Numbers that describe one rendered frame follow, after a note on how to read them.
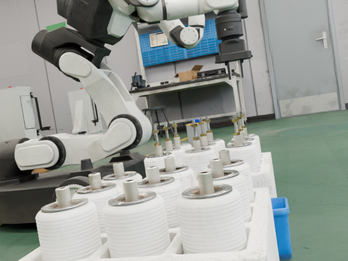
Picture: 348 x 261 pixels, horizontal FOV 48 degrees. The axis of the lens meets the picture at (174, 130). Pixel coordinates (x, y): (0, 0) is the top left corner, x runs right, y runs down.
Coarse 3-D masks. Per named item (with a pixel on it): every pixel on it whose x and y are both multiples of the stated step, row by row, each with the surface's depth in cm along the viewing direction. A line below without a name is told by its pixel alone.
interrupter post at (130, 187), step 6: (126, 180) 61; (132, 180) 61; (126, 186) 60; (132, 186) 60; (126, 192) 60; (132, 192) 60; (138, 192) 61; (126, 198) 60; (132, 198) 60; (138, 198) 60
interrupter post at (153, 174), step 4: (148, 168) 71; (152, 168) 71; (156, 168) 71; (148, 172) 71; (152, 172) 71; (156, 172) 71; (148, 176) 72; (152, 176) 71; (156, 176) 71; (152, 180) 71; (156, 180) 71; (160, 180) 72
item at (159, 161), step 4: (164, 156) 113; (144, 160) 115; (148, 160) 113; (152, 160) 112; (156, 160) 112; (160, 160) 112; (144, 164) 116; (148, 164) 113; (152, 164) 112; (156, 164) 112; (160, 164) 112; (164, 164) 112; (176, 164) 115; (160, 168) 112
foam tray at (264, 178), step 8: (264, 152) 139; (264, 160) 122; (264, 168) 108; (272, 168) 134; (256, 176) 102; (264, 176) 102; (272, 176) 122; (256, 184) 103; (264, 184) 102; (272, 184) 111; (272, 192) 103
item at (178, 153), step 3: (177, 150) 125; (180, 150) 125; (183, 150) 127; (174, 153) 123; (177, 153) 124; (180, 153) 125; (177, 156) 124; (180, 156) 125; (177, 159) 124; (180, 159) 124; (177, 162) 124; (180, 162) 124; (177, 165) 124; (180, 165) 124; (183, 165) 125
